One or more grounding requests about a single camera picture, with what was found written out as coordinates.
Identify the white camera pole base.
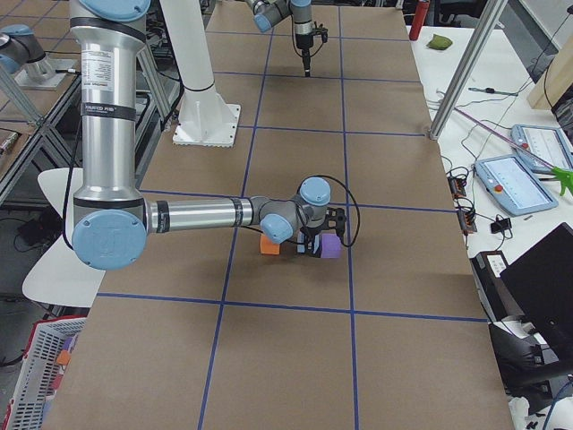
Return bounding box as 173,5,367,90
173,89,241,148

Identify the white chair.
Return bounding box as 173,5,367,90
22,168,105,308

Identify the aluminium frame post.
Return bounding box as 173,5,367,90
429,0,508,141

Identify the blue teach pendant near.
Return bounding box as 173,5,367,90
475,155,558,216

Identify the blue teach pendant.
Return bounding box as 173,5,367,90
475,155,558,216
510,125,572,170

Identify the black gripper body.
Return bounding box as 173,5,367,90
295,32,313,54
302,221,324,238

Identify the black camera cable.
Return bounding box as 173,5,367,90
308,174,362,248

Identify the white plastic basket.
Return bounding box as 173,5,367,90
2,316,86,429

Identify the purple foam block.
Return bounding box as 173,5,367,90
321,233,343,259

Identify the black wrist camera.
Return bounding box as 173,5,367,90
312,22,329,44
325,207,346,240

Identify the black laptop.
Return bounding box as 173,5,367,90
500,222,572,359

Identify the red bottle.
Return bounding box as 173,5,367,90
408,0,430,41

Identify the blue teach pendant far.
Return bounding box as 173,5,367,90
510,125,572,170

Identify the green bean bag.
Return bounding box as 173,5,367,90
426,34,453,51

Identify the green handled reacher grabber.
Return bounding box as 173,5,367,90
454,107,573,197

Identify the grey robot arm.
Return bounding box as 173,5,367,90
245,0,316,77
70,1,334,271

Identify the orange foam block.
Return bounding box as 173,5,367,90
260,234,280,255

